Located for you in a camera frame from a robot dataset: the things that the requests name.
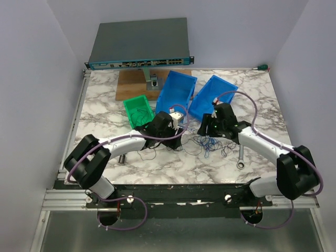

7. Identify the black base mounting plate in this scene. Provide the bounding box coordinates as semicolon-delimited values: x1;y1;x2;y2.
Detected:
54;180;274;219

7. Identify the green plastic bin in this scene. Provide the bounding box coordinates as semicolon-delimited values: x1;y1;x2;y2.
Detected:
123;95;154;129

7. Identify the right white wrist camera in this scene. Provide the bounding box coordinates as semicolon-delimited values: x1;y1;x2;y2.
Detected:
212;97;222;106

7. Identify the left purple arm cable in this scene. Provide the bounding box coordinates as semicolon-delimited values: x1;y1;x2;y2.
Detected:
67;104;190;232

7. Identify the grey network switch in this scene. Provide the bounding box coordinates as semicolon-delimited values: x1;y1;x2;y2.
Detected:
85;17;194;70

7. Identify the chrome combination wrench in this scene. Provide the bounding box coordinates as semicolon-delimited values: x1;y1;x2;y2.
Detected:
179;125;197;134

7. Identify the grey metal stand bracket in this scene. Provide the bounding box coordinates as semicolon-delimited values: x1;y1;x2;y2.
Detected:
142;68;164;91

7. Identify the green handled screwdriver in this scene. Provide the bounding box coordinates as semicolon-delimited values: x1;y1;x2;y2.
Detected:
253;64;270;71

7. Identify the blue plastic bin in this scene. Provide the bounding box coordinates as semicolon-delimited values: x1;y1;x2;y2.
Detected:
155;71;197;114
188;75;238;121

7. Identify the wooden base board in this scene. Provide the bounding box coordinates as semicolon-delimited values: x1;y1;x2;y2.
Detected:
115;69;192;101

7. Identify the grey ratchet wrench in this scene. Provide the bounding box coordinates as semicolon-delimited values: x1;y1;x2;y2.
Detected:
236;145;245;170

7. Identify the right blue plastic bin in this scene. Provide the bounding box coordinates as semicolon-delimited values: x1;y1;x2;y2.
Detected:
188;75;238;121

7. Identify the purple thin cable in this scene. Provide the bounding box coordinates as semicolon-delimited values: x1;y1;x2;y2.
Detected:
194;135;237;158

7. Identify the left blue plastic bin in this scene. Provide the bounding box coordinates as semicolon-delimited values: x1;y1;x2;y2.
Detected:
155;71;197;114

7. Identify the aluminium side rail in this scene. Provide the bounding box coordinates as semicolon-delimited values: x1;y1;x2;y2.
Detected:
57;70;91;180

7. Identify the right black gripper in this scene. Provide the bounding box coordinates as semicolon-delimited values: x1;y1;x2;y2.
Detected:
197;113;226;138

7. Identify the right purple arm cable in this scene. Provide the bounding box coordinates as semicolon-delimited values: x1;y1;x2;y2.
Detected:
212;90;324;229

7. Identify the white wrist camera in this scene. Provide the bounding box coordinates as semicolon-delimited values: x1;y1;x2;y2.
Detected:
169;108;184;129
212;97;222;106

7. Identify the small dark metal socket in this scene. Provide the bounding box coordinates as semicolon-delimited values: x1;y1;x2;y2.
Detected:
118;154;126;165

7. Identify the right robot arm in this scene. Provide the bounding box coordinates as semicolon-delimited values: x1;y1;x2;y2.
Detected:
197;103;322;206

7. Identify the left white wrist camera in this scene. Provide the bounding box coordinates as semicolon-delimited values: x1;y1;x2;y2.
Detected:
169;108;184;129

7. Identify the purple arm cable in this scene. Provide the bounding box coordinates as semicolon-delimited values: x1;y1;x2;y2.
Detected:
67;104;190;232
212;90;324;229

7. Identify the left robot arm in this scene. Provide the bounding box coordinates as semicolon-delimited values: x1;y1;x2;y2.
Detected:
64;109;184;207

